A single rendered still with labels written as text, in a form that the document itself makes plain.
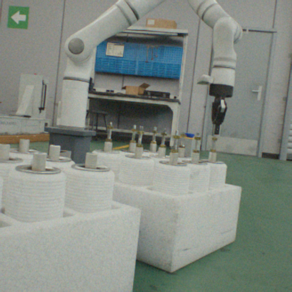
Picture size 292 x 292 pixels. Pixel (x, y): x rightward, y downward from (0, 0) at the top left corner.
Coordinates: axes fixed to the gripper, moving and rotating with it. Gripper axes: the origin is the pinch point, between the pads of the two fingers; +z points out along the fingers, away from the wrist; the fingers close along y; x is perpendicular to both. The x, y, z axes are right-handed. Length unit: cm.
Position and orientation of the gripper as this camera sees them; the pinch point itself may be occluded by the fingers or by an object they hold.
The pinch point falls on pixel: (216, 130)
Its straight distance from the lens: 115.9
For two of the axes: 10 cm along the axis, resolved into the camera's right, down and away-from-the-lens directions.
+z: -1.1, 9.9, 0.5
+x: -9.9, -1.1, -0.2
